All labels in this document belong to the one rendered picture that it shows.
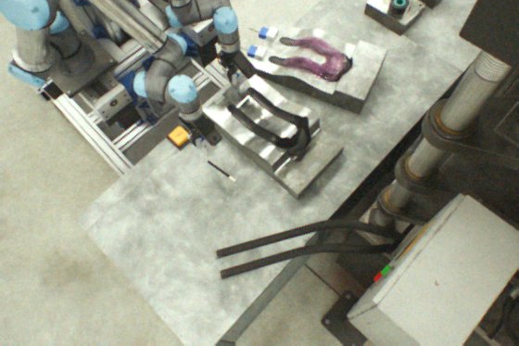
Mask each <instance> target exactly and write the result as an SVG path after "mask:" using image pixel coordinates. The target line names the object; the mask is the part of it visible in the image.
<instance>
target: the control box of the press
mask: <svg viewBox="0 0 519 346"><path fill-rule="evenodd" d="M518 267H519V231H517V230H516V229H514V228H513V227H512V226H510V225H509V224H508V223H507V222H505V221H503V220H501V218H500V217H499V216H498V215H496V214H495V213H492V212H491V211H490V210H489V209H487V208H486V207H485V206H482V204H480V203H479V202H477V201H476V200H475V199H473V198H471V197H470V196H468V195H467V196H464V195H463V194H461V193H460V194H458V195H457V197H456V198H455V199H453V200H452V201H450V202H449V204H448V205H446V206H445V207H444V208H443V209H442V210H441V212H438V213H437V214H436V215H435V216H434V218H433V219H431V220H430V221H429V222H428V223H426V224H425V225H424V226H423V227H422V228H421V229H420V230H419V231H418V232H417V233H415V234H414V235H413V236H412V237H411V239H409V240H408V242H407V243H406V244H405V245H404V246H403V248H402V249H401V250H400V251H399V253H397V255H396V257H395V258H394V259H393V260H392V261H391V262H390V263H389V265H387V266H386V267H384V269H383V270H382V271H381V272H379V273H378V274H376V275H375V277H373V278H372V279H371V280H369V282H368V285H369V286H370V287H369V288H368V290H367V291H366V292H365V293H364V295H362V296H361V299H360V300H359V299H358V298H357V297H356V296H355V295H354V294H353V293H352V292H350V291H349V290H347V291H345V293H344V294H342V295H341V296H340V298H339V300H338V301H336V302H335V304H334V305H333V307H332V308H331V309H330V310H329V311H328V312H327V313H326V315H325V316H324V317H323V319H322V320H321V323H322V325H323V326H324V327H325V328H326V330H328V331H330V332H331V333H332V334H333V335H334V337H335V338H336V339H338V340H339V341H340V342H341V343H342V345H343V346H363V345H364V343H365V341H366V340H370V341H371V342H372V343H373V344H374V345H375V346H463V344H464V342H465V341H466V339H468V337H469V336H470V335H471V333H472V331H473V330H474V329H475V327H476V326H477V324H479V321H480V320H481V318H482V317H483V316H484V315H485V314H486V312H487V310H488V309H489V307H490V306H491V305H492V303H493V302H494V301H495V300H496V298H497V297H498V296H499V295H500V293H501V292H502V289H503V288H504V287H505V286H506V285H507V283H508V282H509V281H510V279H511V277H512V276H513V274H515V272H516V271H517V270H518Z"/></svg>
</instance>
